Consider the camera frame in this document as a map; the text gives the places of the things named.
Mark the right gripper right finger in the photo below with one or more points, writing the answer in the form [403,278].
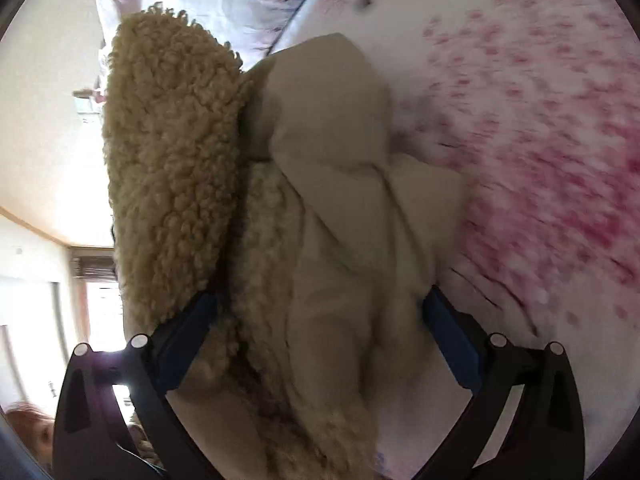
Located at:
[524,420]

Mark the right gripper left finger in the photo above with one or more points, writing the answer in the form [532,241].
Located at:
[91,438]

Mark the beige fleece coat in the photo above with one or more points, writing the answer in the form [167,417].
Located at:
[279,189]

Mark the pink floral bed sheet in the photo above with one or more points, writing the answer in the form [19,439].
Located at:
[537,103]

